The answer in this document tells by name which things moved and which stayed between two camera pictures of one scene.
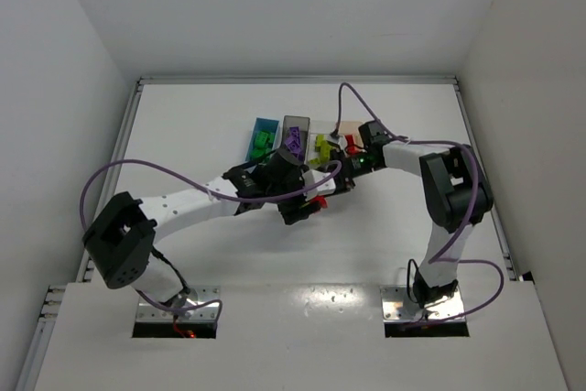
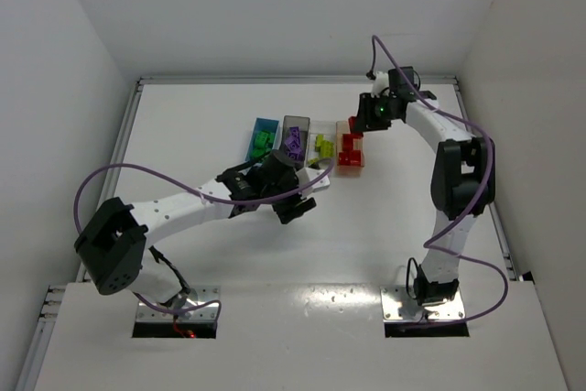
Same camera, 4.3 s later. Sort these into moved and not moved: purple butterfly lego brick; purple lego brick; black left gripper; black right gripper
Moved: black right gripper
Not moved: purple lego brick; purple butterfly lego brick; black left gripper
